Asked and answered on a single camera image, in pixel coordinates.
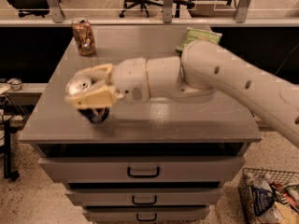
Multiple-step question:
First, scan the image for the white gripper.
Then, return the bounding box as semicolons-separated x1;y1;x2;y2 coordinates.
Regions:
65;58;150;109

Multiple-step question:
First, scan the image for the blue pepsi can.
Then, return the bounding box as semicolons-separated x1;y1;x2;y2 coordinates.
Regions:
66;76;110;125

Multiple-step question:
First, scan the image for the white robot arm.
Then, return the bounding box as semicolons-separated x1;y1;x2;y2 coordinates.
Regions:
65;40;299;147

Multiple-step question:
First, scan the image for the orange soda can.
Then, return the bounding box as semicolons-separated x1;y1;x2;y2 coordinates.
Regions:
71;18;95;56

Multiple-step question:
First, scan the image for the top grey drawer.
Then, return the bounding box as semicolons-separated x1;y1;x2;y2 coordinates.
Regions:
38;156;245;183

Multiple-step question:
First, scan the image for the grey drawer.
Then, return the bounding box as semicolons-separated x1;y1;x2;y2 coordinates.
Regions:
38;156;245;183
66;188;223;206
83;206;209;222

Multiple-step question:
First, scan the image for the small round object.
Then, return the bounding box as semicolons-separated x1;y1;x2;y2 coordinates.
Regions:
7;78;22;91

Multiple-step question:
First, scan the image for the grey drawer cabinet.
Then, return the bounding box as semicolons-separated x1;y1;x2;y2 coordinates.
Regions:
20;25;261;210

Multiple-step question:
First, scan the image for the green chip bag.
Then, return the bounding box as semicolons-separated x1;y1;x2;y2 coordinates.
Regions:
176;27;222;53

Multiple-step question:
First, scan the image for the black office chair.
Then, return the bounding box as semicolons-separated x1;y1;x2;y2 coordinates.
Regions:
119;0;194;23

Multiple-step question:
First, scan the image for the black stand left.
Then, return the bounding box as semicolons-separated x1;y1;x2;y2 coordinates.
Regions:
1;114;20;181

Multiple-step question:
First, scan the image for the middle grey drawer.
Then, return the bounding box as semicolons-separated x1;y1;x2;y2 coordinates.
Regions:
66;188;223;206

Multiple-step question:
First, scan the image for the bottom grey drawer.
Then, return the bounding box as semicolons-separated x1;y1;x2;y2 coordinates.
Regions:
83;206;209;222

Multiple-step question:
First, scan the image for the blue snack bag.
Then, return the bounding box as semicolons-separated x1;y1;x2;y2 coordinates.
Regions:
251;187;275;216

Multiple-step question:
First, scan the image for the red snack bag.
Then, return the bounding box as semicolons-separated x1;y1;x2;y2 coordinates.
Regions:
270;182;299;211

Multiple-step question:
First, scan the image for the yellow snack bag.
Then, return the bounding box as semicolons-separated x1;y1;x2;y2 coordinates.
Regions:
275;203;299;224

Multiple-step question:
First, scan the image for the wire basket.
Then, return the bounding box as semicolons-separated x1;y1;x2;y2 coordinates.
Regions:
238;168;299;224

